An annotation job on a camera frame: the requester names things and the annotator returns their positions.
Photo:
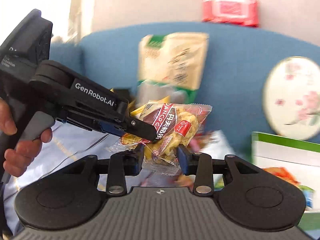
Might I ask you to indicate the person's left hand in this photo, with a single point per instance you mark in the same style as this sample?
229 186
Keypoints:
17 160

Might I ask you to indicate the clear red fried snack packet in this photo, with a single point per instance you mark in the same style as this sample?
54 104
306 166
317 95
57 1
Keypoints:
175 124

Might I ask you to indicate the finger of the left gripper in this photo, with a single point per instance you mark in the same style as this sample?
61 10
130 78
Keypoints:
139 128
117 129

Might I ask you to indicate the green white cardboard box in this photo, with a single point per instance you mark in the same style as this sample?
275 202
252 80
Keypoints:
297 162

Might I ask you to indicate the yellow snack bag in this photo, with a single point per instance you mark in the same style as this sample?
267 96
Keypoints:
134 110

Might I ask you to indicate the red wet wipes pack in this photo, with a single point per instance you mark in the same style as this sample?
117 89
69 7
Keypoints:
239 12

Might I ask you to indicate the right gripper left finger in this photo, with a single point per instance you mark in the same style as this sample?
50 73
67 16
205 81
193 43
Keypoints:
122 164

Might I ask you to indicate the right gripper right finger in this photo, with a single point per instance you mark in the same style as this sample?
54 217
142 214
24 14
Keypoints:
199 165

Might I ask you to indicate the large beige green snack bag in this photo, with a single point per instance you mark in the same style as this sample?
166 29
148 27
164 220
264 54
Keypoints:
171 65

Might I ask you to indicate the blue sofa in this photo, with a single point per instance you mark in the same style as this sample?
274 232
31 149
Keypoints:
238 62

